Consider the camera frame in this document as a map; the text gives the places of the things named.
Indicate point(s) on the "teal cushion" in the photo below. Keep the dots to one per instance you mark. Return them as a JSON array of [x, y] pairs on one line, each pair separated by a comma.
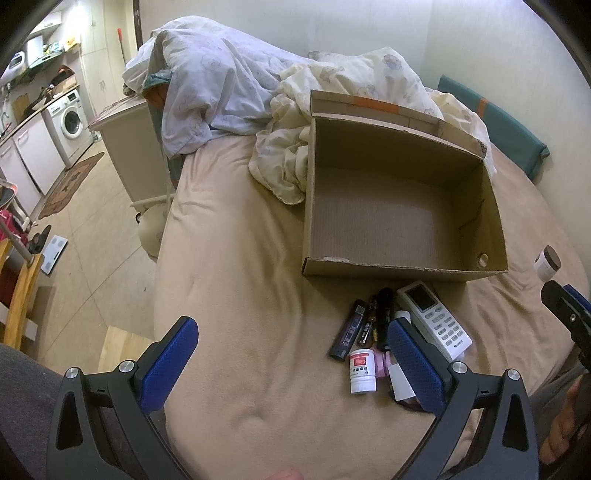
[[515, 140]]

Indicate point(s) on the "black gold AA battery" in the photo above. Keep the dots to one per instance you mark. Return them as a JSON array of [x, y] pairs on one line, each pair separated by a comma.
[[366, 336]]

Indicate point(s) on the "white jar brown lid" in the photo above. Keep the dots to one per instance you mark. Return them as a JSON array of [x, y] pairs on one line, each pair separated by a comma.
[[547, 264]]

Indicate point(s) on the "wooden chair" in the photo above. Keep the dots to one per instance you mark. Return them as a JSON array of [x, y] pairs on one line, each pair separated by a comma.
[[23, 290]]

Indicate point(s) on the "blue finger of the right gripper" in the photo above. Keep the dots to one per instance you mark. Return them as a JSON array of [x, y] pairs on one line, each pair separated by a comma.
[[576, 300]]

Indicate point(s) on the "pink perfume bottle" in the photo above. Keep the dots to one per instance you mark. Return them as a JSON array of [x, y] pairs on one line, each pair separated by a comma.
[[383, 361]]

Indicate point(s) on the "brown door mat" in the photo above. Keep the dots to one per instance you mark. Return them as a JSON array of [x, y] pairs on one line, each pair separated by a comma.
[[67, 187]]

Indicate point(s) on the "black rectangular vape device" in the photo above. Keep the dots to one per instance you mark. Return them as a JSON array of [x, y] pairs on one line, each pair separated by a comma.
[[351, 327]]

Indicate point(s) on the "light blue white duvet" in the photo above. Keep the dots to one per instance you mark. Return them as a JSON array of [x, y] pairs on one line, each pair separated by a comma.
[[219, 80]]

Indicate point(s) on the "cream patterned blanket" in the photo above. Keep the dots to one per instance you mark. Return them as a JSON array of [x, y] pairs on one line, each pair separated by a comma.
[[280, 156]]

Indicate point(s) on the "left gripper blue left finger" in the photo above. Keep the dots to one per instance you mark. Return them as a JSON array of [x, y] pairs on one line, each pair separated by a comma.
[[160, 366]]

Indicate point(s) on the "beige bedside cabinet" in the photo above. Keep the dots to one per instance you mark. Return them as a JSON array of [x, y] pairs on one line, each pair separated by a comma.
[[128, 134]]

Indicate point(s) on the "person's right hand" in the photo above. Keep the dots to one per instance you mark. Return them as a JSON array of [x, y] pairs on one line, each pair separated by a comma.
[[562, 428]]

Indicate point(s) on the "white bathroom scale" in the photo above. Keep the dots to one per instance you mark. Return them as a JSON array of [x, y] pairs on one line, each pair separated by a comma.
[[52, 252]]

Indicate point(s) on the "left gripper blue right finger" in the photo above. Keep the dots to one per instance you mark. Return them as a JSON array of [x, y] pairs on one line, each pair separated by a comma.
[[422, 364]]

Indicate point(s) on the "brown cardboard box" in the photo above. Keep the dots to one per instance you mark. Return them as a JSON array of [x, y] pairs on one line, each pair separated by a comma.
[[393, 192]]

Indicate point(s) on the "beige bed sheet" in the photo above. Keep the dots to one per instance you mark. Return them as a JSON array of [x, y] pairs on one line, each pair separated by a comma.
[[260, 394]]

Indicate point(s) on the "white washing machine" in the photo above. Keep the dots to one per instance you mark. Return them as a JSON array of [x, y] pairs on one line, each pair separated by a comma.
[[68, 127]]

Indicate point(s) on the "black flashlight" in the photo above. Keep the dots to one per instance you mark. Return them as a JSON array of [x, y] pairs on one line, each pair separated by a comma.
[[385, 314]]

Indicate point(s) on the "white USB charger block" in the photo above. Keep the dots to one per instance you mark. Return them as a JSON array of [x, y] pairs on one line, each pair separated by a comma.
[[401, 386]]

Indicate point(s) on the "white bottle red label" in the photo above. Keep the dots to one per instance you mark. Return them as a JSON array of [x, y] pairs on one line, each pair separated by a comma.
[[362, 372]]

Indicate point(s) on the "white air conditioner remote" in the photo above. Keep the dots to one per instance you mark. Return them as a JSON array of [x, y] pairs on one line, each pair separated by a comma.
[[434, 320]]

